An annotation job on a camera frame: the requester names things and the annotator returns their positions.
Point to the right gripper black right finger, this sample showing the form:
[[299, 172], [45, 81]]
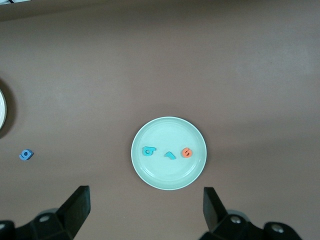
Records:
[[215, 215]]

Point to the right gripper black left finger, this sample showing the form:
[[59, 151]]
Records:
[[75, 215]]

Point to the orange foam number 6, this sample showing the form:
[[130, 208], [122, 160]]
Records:
[[187, 152]]

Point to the teal foam letter L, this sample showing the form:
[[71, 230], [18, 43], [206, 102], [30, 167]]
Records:
[[170, 156]]

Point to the teal foam number 9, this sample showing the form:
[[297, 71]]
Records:
[[145, 150]]

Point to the green round plate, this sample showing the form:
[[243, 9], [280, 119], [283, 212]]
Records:
[[170, 172]]

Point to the blue foam number 6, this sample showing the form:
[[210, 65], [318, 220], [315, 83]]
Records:
[[28, 155]]

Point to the beige round plate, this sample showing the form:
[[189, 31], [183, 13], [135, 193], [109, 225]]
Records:
[[2, 110]]

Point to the brown table cover sheet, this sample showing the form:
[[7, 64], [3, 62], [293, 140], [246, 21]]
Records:
[[175, 62]]

